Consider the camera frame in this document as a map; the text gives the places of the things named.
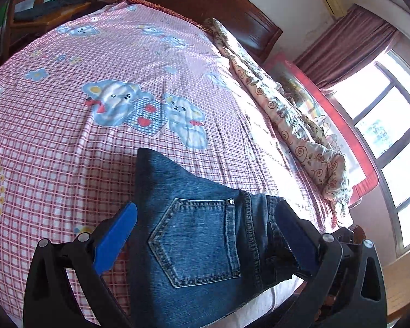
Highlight floral swirl quilt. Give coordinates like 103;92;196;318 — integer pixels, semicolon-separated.
203;17;351;217

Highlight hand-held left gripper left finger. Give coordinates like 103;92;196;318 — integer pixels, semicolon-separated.
23;202;138;328

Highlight wooden headboard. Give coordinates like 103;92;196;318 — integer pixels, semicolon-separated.
123;0;283;65

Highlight window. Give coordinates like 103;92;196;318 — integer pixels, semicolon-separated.
324;49;410;257

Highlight dark cloth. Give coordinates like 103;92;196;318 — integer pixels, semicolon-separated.
15;0;86;19

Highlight pink checked bed sheet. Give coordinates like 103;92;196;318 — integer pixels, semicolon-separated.
0;0;352;328

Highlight red bed guard rail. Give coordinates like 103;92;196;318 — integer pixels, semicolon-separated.
263;52;380;209

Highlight wooden nightstand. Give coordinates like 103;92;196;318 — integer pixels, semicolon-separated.
68;0;124;10

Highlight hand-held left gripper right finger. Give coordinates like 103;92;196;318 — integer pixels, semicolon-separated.
276;201;387;328

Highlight brown fringed blanket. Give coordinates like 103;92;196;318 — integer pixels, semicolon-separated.
115;0;207;32

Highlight blue denim pants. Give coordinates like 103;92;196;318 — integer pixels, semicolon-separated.
125;148;315;328

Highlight brown curtain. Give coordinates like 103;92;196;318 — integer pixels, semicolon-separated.
294;3;400;91

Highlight wooden chair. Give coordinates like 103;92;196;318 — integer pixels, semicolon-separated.
5;0;93;46

